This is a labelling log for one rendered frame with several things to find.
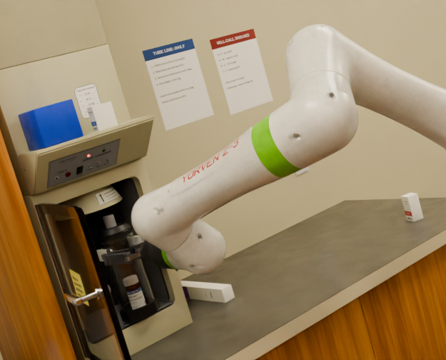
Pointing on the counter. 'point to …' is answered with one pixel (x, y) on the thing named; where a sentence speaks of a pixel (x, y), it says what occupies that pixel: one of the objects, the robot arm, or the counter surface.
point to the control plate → (60, 167)
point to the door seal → (105, 283)
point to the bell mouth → (95, 199)
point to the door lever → (80, 297)
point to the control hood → (139, 131)
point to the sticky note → (77, 283)
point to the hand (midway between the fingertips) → (119, 248)
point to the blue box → (51, 125)
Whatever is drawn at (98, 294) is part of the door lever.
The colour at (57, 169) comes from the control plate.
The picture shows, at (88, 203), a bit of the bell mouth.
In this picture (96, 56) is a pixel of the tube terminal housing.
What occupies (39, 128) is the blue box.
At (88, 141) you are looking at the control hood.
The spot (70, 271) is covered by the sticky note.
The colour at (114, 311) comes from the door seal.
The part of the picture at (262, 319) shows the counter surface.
